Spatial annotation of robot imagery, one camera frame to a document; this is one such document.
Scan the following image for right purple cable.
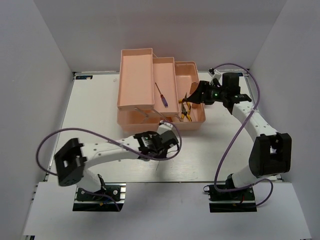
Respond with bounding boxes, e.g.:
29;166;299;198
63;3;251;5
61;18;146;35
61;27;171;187
208;63;274;207

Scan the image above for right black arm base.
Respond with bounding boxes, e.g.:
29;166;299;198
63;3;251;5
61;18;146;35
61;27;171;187
203;184;257;213

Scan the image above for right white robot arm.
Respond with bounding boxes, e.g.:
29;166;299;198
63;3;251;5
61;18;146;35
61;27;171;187
186;72;292;200

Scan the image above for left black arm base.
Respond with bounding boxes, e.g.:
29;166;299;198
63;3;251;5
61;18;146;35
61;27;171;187
72;183;126;212

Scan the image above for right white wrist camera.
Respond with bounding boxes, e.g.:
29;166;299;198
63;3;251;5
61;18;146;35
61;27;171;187
208;68;222;88

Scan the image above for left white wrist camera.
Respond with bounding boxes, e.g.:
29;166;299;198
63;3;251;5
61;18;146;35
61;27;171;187
156;120;173;135

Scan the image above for purple cable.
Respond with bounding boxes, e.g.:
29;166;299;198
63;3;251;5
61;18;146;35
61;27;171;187
208;63;274;207
36;120;183;211

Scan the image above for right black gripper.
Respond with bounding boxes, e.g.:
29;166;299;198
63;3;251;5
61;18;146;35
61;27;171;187
186;80;228;105

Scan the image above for pink plastic toolbox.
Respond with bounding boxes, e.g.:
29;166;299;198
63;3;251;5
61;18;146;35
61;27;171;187
117;48;206;133

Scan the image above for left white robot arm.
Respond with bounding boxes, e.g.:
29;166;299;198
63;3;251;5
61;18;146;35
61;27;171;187
54;130;179;200

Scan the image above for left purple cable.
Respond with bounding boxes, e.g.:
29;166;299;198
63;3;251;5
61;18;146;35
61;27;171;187
36;120;183;211

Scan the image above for blue handled small screwdriver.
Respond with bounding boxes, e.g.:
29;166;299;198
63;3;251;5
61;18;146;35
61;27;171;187
155;82;169;108

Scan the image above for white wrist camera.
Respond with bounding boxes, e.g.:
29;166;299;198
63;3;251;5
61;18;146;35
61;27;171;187
156;120;173;135
208;68;222;88

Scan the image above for yellow long nose pliers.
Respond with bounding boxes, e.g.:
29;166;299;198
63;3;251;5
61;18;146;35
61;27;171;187
178;93;192;122

